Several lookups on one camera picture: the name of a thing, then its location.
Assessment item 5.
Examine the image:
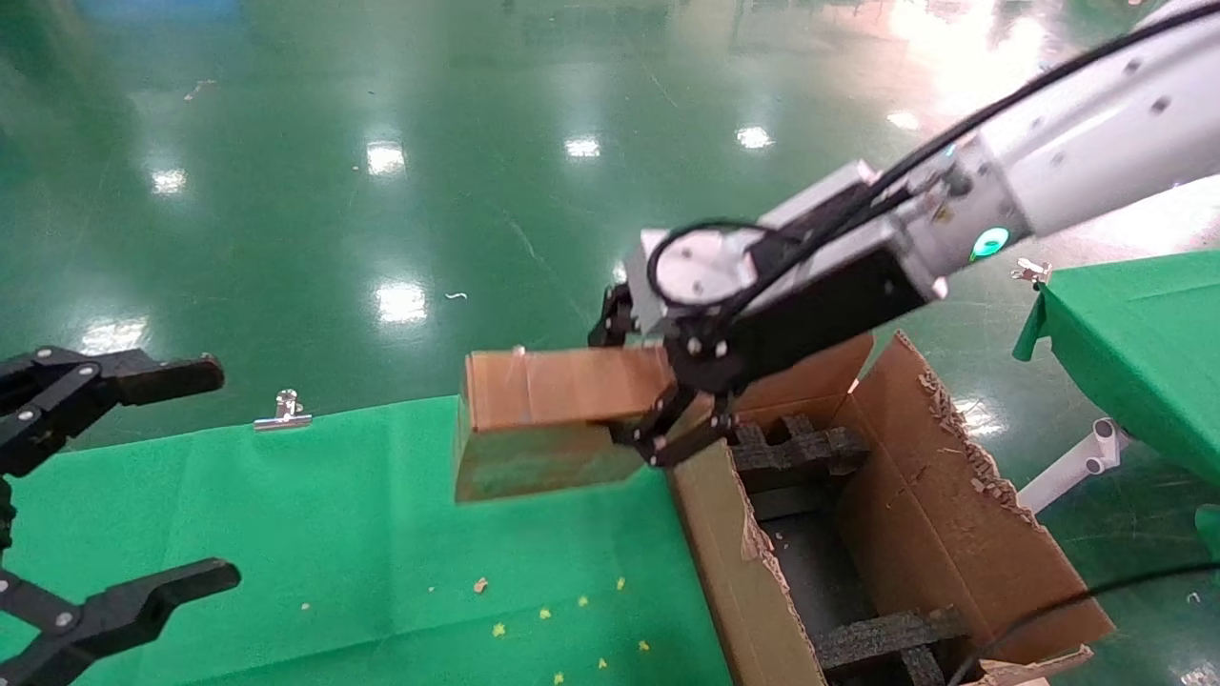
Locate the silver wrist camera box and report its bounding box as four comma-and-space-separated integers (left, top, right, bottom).
636, 224, 768, 336

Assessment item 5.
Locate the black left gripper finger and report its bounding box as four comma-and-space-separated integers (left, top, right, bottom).
0, 346, 227, 477
0, 558, 242, 686

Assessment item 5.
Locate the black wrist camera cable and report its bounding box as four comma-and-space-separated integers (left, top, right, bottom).
646, 0, 1220, 320

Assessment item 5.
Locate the dark teal box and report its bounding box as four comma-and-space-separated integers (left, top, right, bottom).
729, 413, 871, 496

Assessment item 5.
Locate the green cloth with hanging corner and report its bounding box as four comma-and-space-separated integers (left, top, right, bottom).
1012, 248, 1220, 560

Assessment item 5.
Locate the large open cardboard carton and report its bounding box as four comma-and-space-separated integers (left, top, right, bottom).
665, 329, 1116, 686

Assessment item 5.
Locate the silver camera mount bracket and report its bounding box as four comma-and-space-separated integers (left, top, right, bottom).
767, 159, 880, 239

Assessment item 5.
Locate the large green table cloth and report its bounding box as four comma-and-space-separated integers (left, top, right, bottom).
0, 394, 737, 686

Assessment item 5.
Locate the white table leg tube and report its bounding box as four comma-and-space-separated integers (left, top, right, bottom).
1014, 417, 1132, 516

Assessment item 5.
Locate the long black floor cable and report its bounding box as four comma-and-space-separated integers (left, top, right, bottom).
942, 560, 1220, 686

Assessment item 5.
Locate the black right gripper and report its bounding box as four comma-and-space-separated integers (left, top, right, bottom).
587, 248, 932, 469

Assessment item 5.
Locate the small brown cardboard box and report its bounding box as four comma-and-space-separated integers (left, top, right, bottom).
454, 345, 681, 504

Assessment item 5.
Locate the black foam insert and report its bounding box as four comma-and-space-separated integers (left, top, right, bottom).
813, 608, 970, 686

